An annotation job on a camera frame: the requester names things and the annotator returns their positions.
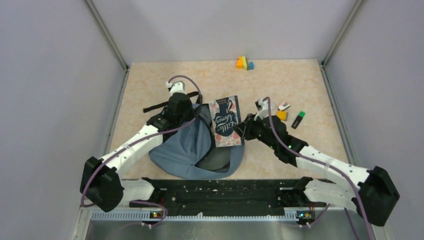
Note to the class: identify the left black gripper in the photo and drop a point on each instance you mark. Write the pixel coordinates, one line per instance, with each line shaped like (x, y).
(191, 115)

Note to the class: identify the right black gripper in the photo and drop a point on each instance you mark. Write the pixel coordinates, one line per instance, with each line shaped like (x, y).
(245, 132)

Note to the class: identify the floral Little Women book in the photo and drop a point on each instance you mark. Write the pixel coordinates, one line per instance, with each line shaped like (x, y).
(225, 115)

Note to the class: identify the blue-grey student backpack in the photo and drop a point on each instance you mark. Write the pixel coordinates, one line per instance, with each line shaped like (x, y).
(191, 153)

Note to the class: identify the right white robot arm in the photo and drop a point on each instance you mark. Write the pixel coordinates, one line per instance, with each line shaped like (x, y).
(370, 192)

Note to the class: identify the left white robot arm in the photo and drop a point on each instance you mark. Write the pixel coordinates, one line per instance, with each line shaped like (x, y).
(101, 181)

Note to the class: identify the orange pencil sharpener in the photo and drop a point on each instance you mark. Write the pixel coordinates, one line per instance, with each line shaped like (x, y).
(282, 115)

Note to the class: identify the green and black highlighter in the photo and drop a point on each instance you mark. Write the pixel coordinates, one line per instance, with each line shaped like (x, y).
(298, 119)

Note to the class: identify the colourful sticky note stack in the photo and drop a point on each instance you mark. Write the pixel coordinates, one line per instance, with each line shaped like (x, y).
(243, 63)

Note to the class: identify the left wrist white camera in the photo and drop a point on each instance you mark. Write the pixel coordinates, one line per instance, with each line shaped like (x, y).
(177, 87)

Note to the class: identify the wrist white camera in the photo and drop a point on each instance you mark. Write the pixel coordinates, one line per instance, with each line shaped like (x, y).
(177, 87)
(263, 107)

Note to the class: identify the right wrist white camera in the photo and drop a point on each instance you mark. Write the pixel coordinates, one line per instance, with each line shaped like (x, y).
(263, 107)

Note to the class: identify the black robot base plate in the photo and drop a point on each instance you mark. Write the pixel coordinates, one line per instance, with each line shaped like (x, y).
(229, 198)

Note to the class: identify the aluminium frame rail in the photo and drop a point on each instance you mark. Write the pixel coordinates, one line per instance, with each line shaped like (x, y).
(136, 220)

